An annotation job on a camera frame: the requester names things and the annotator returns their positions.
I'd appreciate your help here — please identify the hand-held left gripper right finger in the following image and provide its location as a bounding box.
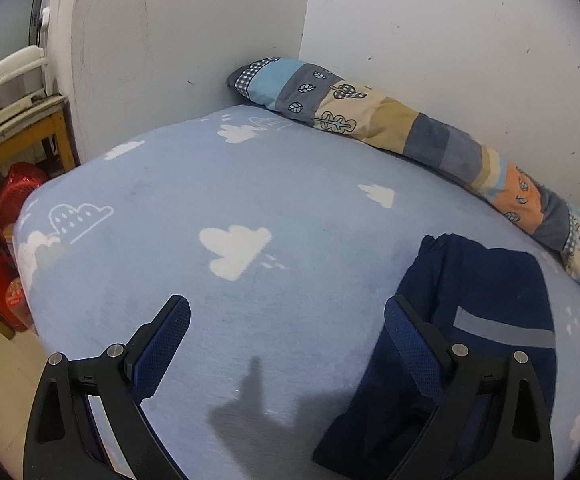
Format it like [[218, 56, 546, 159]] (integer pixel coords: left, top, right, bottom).
[[384, 296, 555, 480]]

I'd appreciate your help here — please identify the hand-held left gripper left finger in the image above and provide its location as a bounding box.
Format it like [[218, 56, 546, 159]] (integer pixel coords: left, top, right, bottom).
[[22, 295, 191, 480]]

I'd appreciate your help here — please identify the light blue cloud bed sheet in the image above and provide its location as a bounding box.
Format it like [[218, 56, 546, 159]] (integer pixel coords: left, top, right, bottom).
[[12, 102, 580, 480]]

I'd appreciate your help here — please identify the red labelled container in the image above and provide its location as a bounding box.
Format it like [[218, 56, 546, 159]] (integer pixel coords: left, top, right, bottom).
[[5, 280, 35, 332]]

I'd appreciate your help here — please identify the white appliance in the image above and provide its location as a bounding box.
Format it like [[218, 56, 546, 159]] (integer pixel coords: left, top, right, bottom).
[[29, 0, 83, 98]]

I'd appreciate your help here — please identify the patchwork long pillow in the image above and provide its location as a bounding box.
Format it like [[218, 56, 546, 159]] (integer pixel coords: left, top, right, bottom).
[[226, 56, 580, 296]]

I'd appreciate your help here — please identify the navy blue jacket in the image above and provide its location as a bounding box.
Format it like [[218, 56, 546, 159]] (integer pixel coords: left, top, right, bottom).
[[311, 232, 558, 480]]

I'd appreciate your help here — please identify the white plastic rack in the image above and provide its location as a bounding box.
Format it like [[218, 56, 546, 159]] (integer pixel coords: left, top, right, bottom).
[[0, 45, 66, 150]]

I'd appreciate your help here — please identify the wooden table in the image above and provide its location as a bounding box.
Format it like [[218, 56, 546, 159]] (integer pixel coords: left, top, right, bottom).
[[0, 95, 82, 341]]

